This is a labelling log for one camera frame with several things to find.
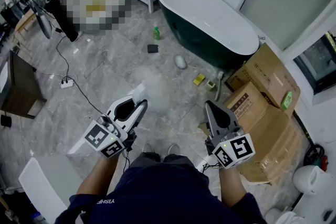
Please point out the pale green cup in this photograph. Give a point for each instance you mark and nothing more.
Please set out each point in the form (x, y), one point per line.
(210, 85)

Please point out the person's left shoe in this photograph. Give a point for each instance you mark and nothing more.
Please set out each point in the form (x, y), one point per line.
(148, 148)

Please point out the dark grey cloth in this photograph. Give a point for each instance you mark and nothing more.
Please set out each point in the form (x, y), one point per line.
(152, 48)

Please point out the black and red power tool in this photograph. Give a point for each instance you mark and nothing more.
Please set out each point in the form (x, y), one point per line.
(315, 154)

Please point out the cardboard scrap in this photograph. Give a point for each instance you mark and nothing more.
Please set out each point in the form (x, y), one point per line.
(203, 128)

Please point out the wooden stool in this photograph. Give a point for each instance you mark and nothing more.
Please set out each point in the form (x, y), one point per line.
(25, 21)

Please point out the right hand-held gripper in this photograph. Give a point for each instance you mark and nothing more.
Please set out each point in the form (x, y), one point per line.
(236, 149)

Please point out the white power strip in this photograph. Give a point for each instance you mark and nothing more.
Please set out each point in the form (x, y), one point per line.
(67, 84)

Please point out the green and white bathtub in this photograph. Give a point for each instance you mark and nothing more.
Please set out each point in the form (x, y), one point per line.
(204, 13)

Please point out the grey standing fan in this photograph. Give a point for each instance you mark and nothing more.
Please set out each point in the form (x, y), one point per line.
(42, 22)

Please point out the person's right forearm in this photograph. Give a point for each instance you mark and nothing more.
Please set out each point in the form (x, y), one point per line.
(232, 183)

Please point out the green plastic bottle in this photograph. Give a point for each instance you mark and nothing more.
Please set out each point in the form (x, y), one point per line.
(156, 34)

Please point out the small black box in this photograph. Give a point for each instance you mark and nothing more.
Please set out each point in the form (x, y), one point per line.
(5, 121)

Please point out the person's dark blue shirt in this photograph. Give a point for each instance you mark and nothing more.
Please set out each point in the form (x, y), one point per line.
(157, 196)

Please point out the taped cardboard box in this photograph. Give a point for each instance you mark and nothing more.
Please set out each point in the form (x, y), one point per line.
(275, 144)

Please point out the yellow sponge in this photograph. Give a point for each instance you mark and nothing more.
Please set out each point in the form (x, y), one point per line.
(199, 79)

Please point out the white plastic chair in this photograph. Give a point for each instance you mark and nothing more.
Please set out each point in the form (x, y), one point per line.
(44, 186)

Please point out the dark wooden cabinet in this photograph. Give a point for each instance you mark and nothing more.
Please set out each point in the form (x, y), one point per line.
(23, 86)

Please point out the person's shoe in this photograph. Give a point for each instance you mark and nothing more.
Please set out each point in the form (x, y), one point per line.
(148, 148)
(173, 149)

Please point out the person's dark trousers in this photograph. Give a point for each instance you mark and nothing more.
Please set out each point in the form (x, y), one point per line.
(162, 162)

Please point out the white oval bath sponge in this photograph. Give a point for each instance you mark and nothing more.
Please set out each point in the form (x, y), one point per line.
(180, 61)

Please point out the person's right shoe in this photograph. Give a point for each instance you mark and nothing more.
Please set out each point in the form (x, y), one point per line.
(173, 149)

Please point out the person's left forearm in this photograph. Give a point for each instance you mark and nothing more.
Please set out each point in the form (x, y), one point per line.
(99, 175)

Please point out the white plastic container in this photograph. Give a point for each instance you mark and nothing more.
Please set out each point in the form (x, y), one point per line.
(307, 179)

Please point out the large flat cardboard box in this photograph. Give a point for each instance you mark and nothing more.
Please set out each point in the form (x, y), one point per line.
(267, 73)

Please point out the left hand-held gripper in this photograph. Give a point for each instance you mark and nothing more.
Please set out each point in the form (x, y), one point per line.
(105, 139)

